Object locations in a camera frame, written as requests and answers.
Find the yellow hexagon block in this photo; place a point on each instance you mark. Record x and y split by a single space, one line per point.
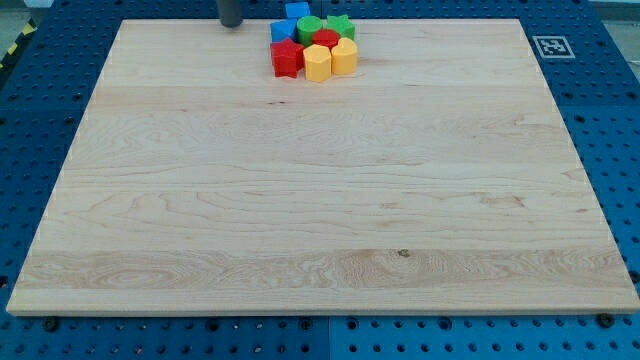
317 63

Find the red star block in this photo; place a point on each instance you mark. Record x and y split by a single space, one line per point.
287 58

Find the blue block near star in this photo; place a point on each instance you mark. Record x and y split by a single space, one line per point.
283 29

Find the green star block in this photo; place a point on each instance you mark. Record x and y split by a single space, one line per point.
342 24

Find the light wooden board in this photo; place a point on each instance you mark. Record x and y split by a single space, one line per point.
437 179

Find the yellow heart block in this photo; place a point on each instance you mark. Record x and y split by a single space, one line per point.
344 57

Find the red cylinder block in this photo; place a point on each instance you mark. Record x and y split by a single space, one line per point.
326 37

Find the green cylinder block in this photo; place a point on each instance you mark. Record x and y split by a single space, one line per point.
306 27

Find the blue cube block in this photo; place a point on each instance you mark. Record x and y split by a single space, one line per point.
297 10

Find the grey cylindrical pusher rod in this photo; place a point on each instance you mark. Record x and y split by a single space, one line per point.
230 13

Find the white fiducial marker tag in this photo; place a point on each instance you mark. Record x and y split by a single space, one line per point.
553 47

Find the black bolt left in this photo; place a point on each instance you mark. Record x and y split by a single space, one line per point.
50 324

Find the black bolt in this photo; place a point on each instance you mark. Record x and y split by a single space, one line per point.
50 324
605 320

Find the black bolt right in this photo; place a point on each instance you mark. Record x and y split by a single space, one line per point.
605 320

